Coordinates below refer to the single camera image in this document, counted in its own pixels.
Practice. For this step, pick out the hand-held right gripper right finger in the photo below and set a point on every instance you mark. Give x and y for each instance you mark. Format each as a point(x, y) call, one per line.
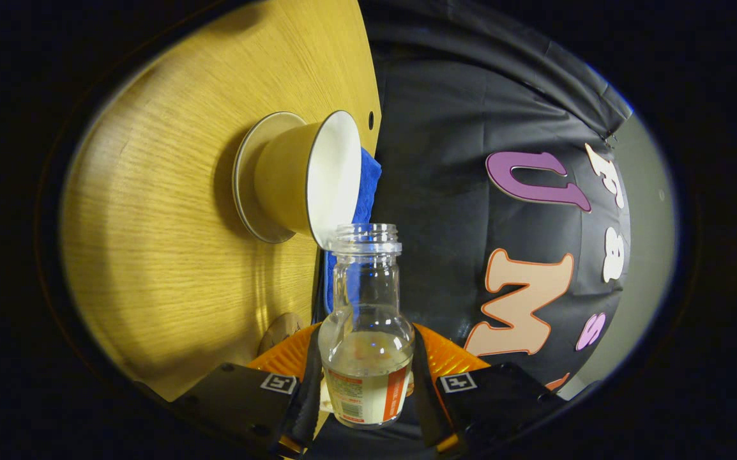
point(423, 409)

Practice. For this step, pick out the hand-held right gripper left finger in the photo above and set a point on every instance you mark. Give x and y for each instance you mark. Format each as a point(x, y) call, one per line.
point(310, 409)

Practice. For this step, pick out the clear glass water bottle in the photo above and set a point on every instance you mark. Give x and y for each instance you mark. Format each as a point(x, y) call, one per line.
point(365, 370)

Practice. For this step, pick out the round cork coaster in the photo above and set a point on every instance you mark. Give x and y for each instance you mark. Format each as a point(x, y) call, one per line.
point(279, 331)

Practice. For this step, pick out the beige teacup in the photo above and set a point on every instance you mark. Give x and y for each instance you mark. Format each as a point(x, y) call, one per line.
point(285, 179)

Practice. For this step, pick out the beige saucer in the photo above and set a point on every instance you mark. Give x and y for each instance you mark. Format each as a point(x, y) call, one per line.
point(246, 191)

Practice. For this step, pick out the blue towel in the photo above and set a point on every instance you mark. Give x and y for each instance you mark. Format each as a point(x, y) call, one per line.
point(368, 185)

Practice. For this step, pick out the black backdrop cloth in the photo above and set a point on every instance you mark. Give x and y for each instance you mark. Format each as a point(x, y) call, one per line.
point(445, 115)

